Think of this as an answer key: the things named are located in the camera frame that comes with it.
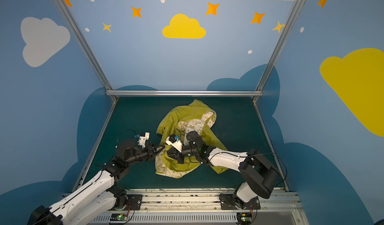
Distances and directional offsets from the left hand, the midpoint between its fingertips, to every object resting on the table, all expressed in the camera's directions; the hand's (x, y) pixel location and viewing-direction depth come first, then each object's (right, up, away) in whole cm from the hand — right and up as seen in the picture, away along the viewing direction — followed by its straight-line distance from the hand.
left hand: (165, 145), depth 76 cm
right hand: (+1, -4, 0) cm, 4 cm away
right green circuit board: (+40, -35, -4) cm, 53 cm away
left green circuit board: (-21, -33, -5) cm, 40 cm away
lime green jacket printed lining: (+13, +15, +26) cm, 33 cm away
